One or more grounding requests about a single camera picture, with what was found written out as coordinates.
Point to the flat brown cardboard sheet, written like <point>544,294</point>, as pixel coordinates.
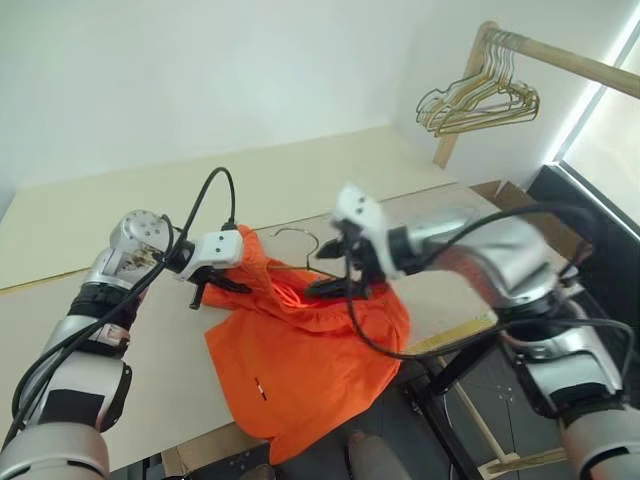
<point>220,452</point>

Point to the orange t-shirt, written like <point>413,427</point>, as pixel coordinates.
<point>310,360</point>

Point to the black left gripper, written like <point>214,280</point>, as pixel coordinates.
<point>205,276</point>

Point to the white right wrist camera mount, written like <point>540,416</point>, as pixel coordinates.
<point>367,215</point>

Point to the light wooden rack base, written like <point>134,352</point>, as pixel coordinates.
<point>525,460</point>

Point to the light wooden clothes rack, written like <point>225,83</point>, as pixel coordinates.
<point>575,62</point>

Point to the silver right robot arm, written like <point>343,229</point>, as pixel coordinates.
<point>500,260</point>

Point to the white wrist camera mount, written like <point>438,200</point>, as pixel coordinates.
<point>367,215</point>
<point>220,247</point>

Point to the open brown cardboard box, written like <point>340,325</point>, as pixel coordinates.
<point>505,192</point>

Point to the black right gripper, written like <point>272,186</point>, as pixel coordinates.
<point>362,255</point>

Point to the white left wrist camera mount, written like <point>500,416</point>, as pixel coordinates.
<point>220,247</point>

